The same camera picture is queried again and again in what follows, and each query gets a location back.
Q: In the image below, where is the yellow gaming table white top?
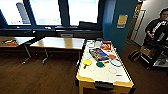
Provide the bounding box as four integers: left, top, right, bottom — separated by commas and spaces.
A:
75, 39, 136, 94

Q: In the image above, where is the clear glass bowl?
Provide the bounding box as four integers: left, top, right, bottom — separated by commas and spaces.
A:
86, 40, 96, 48

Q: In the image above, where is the yellow round paddle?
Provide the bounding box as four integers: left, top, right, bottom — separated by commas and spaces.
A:
82, 58, 93, 70

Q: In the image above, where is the small grey box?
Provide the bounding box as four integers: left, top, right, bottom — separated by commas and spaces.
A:
95, 37, 103, 42

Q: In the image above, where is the blue plastic bowl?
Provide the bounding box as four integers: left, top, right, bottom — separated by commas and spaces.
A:
99, 52, 109, 59

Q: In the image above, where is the grey chair back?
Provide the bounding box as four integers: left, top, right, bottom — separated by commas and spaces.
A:
60, 33, 74, 39

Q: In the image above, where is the red game box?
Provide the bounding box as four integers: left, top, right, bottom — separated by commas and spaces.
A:
100, 40, 113, 51

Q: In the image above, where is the dark green round paddle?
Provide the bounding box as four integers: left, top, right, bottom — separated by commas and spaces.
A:
95, 61, 105, 69

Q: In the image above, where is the dark sofa cushion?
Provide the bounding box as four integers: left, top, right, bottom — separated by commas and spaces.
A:
78, 20, 101, 30

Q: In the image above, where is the wooden work table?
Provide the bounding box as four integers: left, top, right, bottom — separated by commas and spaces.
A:
0, 35, 36, 65
30, 36, 86, 64

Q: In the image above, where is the white bowl blue rim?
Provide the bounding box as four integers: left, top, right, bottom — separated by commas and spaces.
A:
110, 58, 123, 68

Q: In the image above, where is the bright window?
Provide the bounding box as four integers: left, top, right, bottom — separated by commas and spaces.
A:
67, 0, 100, 27
29, 0, 63, 27
0, 0, 32, 27

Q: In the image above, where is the brown black backpack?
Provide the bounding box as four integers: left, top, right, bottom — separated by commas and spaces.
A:
127, 48, 143, 62

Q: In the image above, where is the red flat item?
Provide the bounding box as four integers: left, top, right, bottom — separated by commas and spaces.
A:
1, 39, 18, 47

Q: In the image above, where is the person in dark shirt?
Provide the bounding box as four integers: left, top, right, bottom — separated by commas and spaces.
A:
144, 7, 168, 44

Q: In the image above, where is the yellow wall sign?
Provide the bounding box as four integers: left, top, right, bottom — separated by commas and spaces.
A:
116, 14, 129, 29

